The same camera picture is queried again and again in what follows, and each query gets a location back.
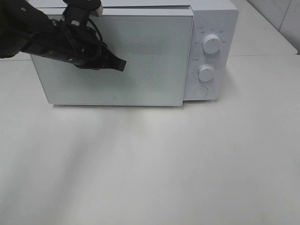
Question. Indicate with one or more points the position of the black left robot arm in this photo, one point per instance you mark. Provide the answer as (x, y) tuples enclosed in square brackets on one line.
[(24, 28)]

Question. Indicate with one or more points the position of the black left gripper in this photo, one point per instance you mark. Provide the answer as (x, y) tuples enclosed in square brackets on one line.
[(83, 46)]

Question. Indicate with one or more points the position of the lower white timer knob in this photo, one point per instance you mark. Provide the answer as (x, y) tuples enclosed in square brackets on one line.
[(206, 73)]

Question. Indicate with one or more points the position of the white microwave door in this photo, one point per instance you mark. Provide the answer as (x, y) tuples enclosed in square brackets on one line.
[(154, 42)]

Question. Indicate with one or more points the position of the white microwave oven body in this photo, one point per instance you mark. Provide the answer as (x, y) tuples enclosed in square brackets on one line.
[(210, 17)]

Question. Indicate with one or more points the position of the upper white power knob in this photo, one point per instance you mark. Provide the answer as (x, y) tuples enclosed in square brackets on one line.
[(211, 43)]

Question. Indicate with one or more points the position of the round door release button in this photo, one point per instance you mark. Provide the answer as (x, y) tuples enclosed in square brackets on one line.
[(201, 92)]

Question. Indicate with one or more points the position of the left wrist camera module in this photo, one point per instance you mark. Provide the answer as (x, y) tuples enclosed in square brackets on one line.
[(79, 11)]

